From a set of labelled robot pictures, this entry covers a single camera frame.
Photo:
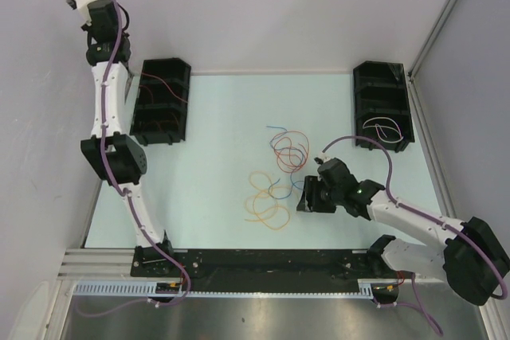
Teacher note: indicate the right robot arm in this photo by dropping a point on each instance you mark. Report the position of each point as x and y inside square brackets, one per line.
[465, 254]

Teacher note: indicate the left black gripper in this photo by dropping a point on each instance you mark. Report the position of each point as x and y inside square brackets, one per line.
[89, 29]

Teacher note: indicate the right aluminium frame post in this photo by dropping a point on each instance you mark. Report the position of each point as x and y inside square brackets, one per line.
[433, 35]

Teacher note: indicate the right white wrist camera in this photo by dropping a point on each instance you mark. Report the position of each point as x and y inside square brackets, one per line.
[322, 158]

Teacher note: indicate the left black compartment bin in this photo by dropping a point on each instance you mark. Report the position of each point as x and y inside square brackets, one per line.
[161, 107]

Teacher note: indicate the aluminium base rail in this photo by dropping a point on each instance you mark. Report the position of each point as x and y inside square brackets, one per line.
[103, 263]

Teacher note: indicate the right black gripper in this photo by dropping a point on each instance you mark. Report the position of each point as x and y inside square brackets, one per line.
[311, 185]

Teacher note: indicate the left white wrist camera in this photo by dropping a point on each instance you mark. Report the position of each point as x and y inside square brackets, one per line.
[82, 7]

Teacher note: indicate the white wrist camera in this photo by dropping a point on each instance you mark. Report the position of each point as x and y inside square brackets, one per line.
[82, 7]
[322, 158]

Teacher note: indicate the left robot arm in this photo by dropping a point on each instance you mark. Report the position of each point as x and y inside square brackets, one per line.
[115, 157]

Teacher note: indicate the grey slotted cable duct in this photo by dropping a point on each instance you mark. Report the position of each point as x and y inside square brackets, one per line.
[158, 289]

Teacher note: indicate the right black compartment bin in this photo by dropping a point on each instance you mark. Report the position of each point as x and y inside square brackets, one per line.
[381, 104]

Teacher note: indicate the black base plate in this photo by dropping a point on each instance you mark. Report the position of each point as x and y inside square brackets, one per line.
[225, 278]

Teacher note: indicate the black compartment bin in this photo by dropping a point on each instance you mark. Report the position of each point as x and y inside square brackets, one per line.
[381, 104]
[161, 107]

